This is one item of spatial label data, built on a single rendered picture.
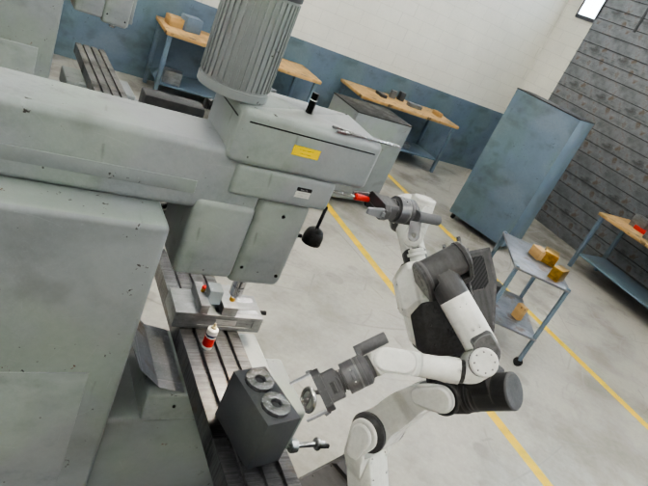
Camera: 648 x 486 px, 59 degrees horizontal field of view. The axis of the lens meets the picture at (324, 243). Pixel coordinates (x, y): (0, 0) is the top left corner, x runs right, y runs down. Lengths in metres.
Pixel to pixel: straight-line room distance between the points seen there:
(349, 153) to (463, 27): 8.65
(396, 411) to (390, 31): 8.04
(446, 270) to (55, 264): 1.02
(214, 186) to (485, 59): 9.38
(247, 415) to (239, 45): 1.02
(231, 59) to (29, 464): 1.35
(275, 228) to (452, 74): 8.86
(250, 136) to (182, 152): 0.18
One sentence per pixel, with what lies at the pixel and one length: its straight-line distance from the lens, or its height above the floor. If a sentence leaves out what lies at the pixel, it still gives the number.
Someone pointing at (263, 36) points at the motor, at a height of 2.07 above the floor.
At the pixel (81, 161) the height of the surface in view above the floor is 1.64.
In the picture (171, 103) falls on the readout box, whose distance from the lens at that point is 1.94.
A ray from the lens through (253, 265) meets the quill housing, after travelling 1.83.
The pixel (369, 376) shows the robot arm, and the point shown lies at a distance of 1.56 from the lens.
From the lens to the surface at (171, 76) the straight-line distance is 7.73.
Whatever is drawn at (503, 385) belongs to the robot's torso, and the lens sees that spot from 1.76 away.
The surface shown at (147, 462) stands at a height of 0.54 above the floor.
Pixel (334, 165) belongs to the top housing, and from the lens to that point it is 1.70.
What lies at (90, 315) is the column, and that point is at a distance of 1.66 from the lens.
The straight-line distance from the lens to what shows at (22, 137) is 1.51.
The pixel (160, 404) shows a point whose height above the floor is 0.85.
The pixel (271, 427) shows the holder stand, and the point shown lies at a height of 1.14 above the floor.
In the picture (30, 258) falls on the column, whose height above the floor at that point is 1.42.
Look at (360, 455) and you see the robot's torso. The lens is 2.08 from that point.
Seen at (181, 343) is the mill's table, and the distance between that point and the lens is 2.14.
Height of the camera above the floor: 2.28
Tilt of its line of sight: 24 degrees down
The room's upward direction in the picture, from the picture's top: 25 degrees clockwise
